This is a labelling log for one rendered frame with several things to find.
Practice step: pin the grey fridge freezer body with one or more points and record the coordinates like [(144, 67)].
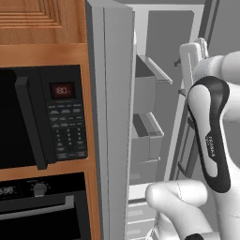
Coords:
[(168, 28)]

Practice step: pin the black microwave oven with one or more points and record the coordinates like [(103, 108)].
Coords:
[(62, 125)]

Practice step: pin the grey door shelf bin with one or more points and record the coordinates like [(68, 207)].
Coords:
[(145, 90), (146, 140)]

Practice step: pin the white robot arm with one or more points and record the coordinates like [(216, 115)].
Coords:
[(218, 200)]

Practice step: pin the black built-in oven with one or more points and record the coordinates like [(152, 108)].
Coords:
[(62, 225)]

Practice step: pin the wooden appliance cabinet frame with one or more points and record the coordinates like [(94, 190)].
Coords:
[(90, 109)]

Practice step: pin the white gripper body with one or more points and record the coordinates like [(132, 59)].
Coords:
[(189, 59)]

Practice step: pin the grey oven knob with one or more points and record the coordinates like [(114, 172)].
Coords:
[(39, 189)]

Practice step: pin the grey freezer door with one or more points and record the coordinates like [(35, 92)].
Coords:
[(112, 125)]

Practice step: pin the wooden cupboard door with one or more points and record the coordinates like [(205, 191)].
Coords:
[(40, 18)]

